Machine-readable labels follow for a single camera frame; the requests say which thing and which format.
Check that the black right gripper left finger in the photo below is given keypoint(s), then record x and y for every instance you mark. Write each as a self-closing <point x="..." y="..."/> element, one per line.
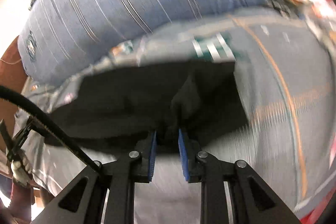
<point x="105" y="195"/>

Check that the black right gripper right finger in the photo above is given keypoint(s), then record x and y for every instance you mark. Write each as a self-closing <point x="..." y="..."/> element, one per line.
<point x="231" y="192"/>

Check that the black pants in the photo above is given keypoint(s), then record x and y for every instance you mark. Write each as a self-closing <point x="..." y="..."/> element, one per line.
<point x="115" y="109"/>

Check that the grey patterned bed sheet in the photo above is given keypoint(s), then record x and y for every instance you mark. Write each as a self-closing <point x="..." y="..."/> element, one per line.
<point x="285" y="73"/>

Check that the blue plaid pillow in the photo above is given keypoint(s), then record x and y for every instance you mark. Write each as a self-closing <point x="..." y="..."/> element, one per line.
<point x="136" y="3"/>

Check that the brown wooden headboard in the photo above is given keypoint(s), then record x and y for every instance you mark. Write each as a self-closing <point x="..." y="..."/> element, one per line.
<point x="13" y="76"/>

